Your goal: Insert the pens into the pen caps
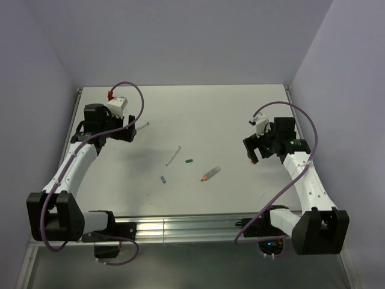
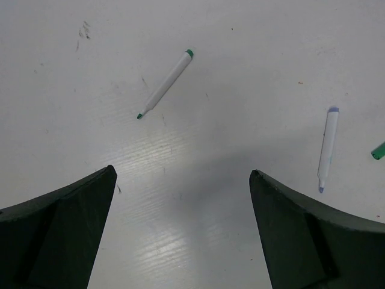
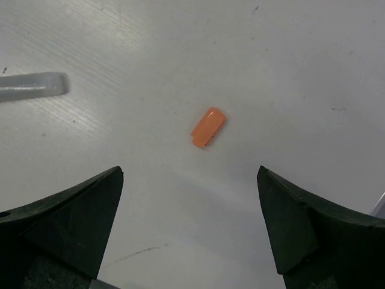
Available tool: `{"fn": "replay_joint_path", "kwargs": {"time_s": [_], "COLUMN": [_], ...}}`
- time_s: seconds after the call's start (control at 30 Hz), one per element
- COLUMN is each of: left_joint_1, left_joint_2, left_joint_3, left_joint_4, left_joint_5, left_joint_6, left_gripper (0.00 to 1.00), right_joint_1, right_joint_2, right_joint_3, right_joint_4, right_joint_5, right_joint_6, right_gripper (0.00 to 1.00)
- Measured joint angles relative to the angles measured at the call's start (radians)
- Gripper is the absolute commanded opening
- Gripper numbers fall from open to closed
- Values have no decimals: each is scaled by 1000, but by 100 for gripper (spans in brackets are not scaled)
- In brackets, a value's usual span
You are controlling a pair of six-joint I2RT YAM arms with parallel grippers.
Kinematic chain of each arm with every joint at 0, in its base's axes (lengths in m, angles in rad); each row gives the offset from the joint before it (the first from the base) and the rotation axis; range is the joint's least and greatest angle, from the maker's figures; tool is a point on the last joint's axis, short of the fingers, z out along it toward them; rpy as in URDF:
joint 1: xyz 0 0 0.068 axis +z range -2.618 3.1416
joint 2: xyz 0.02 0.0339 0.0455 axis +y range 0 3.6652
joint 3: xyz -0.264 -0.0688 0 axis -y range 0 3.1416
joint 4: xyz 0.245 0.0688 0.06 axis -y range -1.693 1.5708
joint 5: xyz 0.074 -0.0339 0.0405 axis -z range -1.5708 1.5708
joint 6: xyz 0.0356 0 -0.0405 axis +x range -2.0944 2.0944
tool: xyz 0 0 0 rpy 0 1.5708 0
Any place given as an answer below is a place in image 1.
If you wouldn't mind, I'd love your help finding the white blue acrylic marker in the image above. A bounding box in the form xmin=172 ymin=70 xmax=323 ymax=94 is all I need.
xmin=165 ymin=146 xmax=181 ymax=166

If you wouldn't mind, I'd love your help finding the orange highlighter marker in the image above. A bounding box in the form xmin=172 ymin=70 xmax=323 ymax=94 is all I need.
xmin=201 ymin=166 xmax=221 ymax=181

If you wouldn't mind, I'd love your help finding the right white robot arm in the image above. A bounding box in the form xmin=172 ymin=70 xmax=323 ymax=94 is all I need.
xmin=240 ymin=114 xmax=350 ymax=255

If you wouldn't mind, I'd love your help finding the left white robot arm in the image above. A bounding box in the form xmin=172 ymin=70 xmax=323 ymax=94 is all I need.
xmin=26 ymin=98 xmax=137 ymax=241

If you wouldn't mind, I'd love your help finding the white green acrylic marker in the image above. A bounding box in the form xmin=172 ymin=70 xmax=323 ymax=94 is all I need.
xmin=136 ymin=122 xmax=150 ymax=131

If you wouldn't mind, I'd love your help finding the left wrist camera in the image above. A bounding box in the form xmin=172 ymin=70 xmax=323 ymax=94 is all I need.
xmin=106 ymin=96 xmax=128 ymax=119

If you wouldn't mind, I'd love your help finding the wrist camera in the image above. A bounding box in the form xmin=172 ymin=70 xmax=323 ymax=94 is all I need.
xmin=106 ymin=96 xmax=128 ymax=119
xmin=249 ymin=114 xmax=270 ymax=137

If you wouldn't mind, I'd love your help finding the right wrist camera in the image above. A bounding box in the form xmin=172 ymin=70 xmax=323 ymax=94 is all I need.
xmin=249 ymin=114 xmax=270 ymax=137

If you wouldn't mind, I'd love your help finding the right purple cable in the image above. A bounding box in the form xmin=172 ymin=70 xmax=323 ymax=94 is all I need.
xmin=234 ymin=101 xmax=319 ymax=259

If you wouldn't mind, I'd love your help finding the aluminium mounting rail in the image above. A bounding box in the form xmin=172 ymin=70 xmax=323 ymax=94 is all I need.
xmin=29 ymin=210 xmax=347 ymax=245

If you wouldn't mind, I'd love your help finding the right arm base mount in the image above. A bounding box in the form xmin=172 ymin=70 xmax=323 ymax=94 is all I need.
xmin=242 ymin=217 xmax=285 ymax=256

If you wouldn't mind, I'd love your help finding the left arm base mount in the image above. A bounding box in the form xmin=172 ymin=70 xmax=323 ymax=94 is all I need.
xmin=81 ymin=222 xmax=139 ymax=261

